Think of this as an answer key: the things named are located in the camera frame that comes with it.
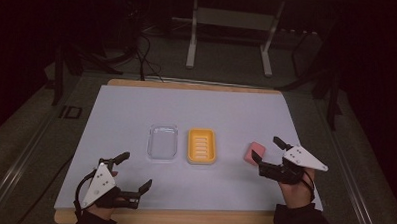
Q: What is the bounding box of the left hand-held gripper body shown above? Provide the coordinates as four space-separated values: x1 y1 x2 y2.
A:
81 157 142 212

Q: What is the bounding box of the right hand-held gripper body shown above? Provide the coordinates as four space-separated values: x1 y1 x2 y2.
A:
258 143 330 187

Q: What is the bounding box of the pink soap bar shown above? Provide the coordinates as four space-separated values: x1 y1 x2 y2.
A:
243 141 267 166

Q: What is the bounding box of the clear plastic lid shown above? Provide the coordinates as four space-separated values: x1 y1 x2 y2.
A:
146 123 180 161

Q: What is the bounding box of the yellow soap dish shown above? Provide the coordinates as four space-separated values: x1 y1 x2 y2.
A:
186 127 219 166

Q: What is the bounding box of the person's left hand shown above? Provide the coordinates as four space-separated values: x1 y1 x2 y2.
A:
86 169 128 222

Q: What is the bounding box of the person's right hand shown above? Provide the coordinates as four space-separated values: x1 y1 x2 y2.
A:
277 166 317 210

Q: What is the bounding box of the wooden table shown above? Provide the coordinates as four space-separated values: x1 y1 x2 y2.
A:
54 76 325 224

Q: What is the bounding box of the white table mat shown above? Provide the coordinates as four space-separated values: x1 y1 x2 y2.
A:
53 82 328 218

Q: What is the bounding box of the black tripod stand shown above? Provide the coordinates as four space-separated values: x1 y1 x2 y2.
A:
275 28 345 132
45 40 125 109

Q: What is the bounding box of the white metal stand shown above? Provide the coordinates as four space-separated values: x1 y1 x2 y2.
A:
169 0 286 79

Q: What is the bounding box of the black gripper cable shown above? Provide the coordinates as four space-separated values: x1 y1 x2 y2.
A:
73 169 98 220
298 169 318 202

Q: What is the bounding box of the bundle of black cables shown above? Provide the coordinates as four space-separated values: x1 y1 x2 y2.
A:
101 0 167 83

